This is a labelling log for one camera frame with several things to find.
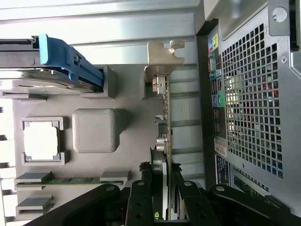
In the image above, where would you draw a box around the green RAM stick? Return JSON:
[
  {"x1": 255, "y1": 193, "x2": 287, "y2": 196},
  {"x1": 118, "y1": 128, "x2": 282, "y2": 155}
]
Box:
[{"x1": 15, "y1": 179, "x2": 123, "y2": 186}]

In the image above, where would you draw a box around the gray plastic parts rack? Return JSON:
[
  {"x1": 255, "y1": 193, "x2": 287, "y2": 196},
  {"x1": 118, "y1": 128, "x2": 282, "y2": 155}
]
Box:
[{"x1": 0, "y1": 65, "x2": 170, "y2": 223}]

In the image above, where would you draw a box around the silver CPU chip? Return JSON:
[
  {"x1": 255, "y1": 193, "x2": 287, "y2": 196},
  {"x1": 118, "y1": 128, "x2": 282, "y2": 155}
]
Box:
[{"x1": 23, "y1": 121, "x2": 59, "y2": 161}]

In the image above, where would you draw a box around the silver hard disk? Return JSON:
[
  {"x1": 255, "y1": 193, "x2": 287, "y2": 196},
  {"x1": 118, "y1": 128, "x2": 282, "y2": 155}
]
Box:
[{"x1": 0, "y1": 36, "x2": 104, "y2": 95}]

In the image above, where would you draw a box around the hard drive in blue caddy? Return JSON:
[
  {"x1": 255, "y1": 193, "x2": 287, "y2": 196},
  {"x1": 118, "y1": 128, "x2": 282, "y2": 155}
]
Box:
[{"x1": 37, "y1": 33, "x2": 104, "y2": 94}]

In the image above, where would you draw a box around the open dark PC case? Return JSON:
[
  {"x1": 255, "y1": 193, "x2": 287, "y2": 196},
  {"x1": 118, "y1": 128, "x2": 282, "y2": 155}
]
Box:
[{"x1": 195, "y1": 0, "x2": 301, "y2": 214}]

